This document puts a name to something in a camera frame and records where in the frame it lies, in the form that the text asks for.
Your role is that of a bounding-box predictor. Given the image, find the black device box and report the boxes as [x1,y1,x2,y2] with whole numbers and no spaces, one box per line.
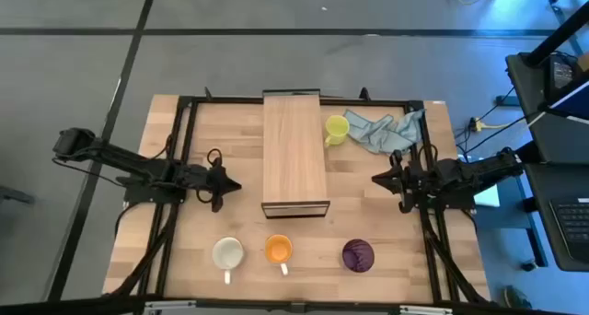
[544,54,576,99]

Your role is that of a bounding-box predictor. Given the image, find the black slanted pole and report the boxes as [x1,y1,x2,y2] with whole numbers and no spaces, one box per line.
[524,0,589,68]

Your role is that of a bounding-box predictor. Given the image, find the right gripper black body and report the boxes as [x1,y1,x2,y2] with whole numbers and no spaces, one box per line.
[390,149,441,214]

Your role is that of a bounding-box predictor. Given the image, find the wooden shelf with black frame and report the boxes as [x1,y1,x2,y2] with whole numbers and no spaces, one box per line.
[260,87,331,220]

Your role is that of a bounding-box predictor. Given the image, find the black desk under keyboard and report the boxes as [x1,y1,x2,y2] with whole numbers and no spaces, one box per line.
[524,162,589,273]

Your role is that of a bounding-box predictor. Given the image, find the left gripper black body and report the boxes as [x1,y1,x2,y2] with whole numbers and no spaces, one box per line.
[183,160,225,214]

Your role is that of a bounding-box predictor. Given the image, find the purple ribbed cup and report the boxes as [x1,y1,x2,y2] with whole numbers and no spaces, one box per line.
[341,239,375,274]

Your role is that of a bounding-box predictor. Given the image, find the black floor cable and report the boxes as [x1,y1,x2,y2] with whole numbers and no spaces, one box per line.
[455,87,542,156]

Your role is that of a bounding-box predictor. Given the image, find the grey chair foot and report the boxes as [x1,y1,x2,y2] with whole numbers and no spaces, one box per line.
[0,184,36,205]

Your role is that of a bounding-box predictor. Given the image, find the black side desk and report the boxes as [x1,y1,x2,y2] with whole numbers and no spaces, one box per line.
[505,52,589,165]

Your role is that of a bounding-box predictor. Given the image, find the white paper sheet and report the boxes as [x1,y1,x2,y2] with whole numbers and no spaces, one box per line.
[473,184,502,208]

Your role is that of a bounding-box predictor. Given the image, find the yellow-orange mug with white handle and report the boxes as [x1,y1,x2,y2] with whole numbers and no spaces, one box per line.
[264,233,295,277]

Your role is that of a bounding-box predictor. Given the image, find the person's shoe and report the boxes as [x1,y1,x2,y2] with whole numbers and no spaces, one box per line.
[503,285,533,309]

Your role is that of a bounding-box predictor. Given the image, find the blue laptop lid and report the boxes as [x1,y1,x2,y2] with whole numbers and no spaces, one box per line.
[549,79,589,123]

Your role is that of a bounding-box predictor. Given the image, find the black keyboard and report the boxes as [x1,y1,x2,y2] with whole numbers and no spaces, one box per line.
[549,197,589,263]

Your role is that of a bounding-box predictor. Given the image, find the orange mug with white inside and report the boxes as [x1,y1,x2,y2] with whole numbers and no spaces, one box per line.
[211,236,245,286]

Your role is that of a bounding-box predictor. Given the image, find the light blue cloth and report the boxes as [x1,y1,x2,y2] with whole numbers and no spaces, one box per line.
[342,108,427,156]

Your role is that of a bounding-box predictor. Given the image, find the lime yellow mug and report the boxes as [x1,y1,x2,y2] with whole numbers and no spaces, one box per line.
[324,114,351,148]

